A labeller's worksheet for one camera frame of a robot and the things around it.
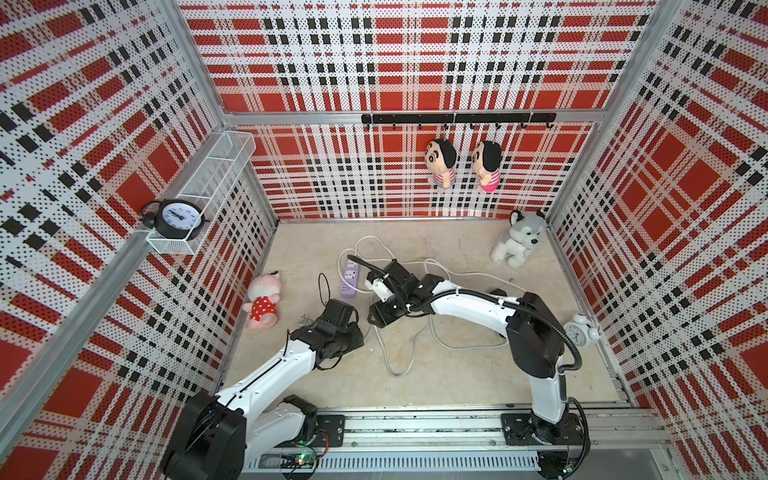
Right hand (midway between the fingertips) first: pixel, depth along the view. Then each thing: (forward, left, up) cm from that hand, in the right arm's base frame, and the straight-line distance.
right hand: (382, 313), depth 85 cm
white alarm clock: (-5, -56, -2) cm, 57 cm away
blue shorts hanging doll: (+41, -18, +25) cm, 51 cm away
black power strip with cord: (-2, 0, +9) cm, 10 cm away
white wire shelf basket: (+25, +46, +27) cm, 59 cm away
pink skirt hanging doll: (+42, -33, +23) cm, 58 cm away
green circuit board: (-34, +19, -7) cm, 40 cm away
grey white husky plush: (+23, -45, +7) cm, 51 cm away
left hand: (-5, +6, -5) cm, 9 cm away
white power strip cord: (+24, -9, -8) cm, 27 cm away
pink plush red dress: (+10, +39, -4) cm, 40 cm away
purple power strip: (+17, +12, -7) cm, 22 cm away
